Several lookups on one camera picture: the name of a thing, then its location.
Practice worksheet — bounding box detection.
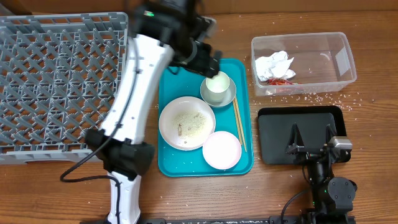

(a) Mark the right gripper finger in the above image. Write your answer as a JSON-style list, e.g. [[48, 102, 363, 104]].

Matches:
[[286, 123, 305, 149], [325, 124, 336, 144]]

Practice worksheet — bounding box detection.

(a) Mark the white plastic cup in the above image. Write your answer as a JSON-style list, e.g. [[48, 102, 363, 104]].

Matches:
[[205, 72, 230, 101]]

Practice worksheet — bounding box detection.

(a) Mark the grey bowl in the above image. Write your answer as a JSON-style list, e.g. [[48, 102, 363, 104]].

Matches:
[[200, 78, 236, 108]]

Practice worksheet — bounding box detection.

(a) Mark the red snack wrapper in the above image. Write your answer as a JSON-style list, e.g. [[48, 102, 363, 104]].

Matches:
[[266, 78, 298, 95]]

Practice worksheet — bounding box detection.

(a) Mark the white napkin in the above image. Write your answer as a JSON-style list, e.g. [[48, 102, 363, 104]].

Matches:
[[255, 51, 296, 82]]

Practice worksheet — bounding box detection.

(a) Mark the small pink bowl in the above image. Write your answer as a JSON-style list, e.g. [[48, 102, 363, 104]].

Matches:
[[202, 131, 242, 170]]

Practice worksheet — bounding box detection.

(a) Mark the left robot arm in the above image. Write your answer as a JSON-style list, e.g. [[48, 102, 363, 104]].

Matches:
[[85, 0, 221, 223]]

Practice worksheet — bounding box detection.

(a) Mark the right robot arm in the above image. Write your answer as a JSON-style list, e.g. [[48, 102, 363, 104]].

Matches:
[[280, 124, 358, 224]]

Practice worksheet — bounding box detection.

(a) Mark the grey dishwasher rack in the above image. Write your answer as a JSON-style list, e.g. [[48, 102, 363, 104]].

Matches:
[[1, 12, 128, 165]]

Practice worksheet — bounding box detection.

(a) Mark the black plastic tray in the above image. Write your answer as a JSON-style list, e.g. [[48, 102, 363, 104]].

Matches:
[[257, 106, 347, 165]]

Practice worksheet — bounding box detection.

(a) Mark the right wooden chopstick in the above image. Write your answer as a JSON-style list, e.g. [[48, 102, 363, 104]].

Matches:
[[236, 97, 247, 152]]

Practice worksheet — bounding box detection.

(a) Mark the wooden chopstick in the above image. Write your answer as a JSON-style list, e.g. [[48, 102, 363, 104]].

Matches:
[[236, 97, 247, 152], [233, 97, 243, 146]]

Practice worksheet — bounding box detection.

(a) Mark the left wooden chopstick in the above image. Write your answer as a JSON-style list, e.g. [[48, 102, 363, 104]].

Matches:
[[233, 97, 243, 146]]

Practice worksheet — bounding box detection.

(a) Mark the teal plastic tray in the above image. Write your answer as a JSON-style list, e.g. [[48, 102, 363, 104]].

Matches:
[[158, 58, 254, 177]]

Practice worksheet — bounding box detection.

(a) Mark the large white plate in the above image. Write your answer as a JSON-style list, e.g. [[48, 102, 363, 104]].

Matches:
[[159, 96, 216, 151]]

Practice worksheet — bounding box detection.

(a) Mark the clear plastic bin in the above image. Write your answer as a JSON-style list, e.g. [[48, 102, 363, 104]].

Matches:
[[251, 32, 357, 96]]

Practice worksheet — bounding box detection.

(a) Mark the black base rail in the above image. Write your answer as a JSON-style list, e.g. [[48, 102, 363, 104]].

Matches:
[[80, 216, 356, 224]]

